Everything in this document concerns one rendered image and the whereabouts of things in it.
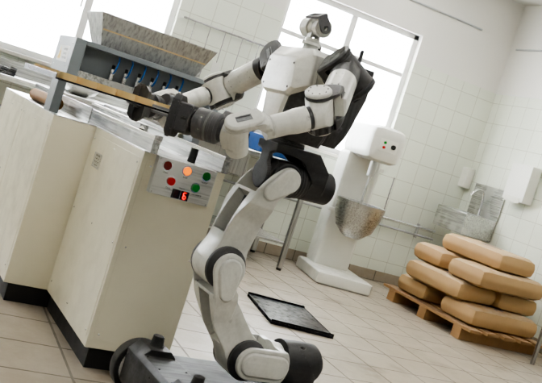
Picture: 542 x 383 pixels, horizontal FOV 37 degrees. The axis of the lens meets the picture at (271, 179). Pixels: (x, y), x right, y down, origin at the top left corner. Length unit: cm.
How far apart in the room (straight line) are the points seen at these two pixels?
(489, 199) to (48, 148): 522
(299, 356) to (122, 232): 78
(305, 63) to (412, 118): 536
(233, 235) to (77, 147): 119
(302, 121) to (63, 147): 161
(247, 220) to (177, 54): 131
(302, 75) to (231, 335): 89
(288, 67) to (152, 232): 85
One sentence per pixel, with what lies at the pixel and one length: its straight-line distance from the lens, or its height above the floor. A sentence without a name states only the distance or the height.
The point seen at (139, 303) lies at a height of 28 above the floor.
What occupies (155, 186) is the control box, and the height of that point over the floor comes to 73.
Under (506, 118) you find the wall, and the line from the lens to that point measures 821.
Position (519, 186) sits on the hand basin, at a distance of 762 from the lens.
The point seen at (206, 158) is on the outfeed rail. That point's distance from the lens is 324.
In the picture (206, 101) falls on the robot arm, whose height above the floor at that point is 108.
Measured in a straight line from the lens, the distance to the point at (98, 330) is 313.
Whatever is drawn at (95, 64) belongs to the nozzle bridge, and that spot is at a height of 109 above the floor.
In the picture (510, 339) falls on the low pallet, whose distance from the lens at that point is 662.
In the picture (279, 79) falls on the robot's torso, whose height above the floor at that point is 121.
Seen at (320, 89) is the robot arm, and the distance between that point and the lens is 231.
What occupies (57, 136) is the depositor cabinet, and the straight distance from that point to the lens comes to 363.
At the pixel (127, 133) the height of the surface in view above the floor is 87.
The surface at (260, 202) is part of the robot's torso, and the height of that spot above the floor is 81.
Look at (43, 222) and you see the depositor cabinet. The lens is 369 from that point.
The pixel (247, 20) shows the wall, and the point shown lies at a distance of 715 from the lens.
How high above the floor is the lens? 103
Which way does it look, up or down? 3 degrees down
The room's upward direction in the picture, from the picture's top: 18 degrees clockwise
